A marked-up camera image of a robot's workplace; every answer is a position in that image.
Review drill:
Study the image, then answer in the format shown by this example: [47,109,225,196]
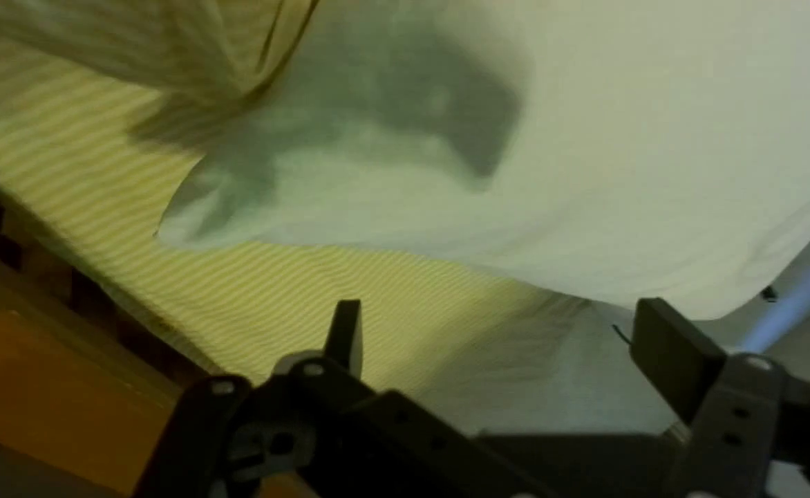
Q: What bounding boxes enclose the wooden bunk bed frame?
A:
[0,175,318,498]

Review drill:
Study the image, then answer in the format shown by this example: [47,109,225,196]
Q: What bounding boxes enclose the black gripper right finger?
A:
[630,297,810,498]

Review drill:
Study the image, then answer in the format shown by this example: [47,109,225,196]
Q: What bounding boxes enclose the yellow striped blanket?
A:
[0,0,615,438]

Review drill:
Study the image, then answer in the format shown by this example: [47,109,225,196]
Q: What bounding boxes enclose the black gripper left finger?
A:
[130,297,388,498]

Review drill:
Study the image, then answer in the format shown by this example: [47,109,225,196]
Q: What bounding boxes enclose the large white pillow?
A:
[155,0,810,325]

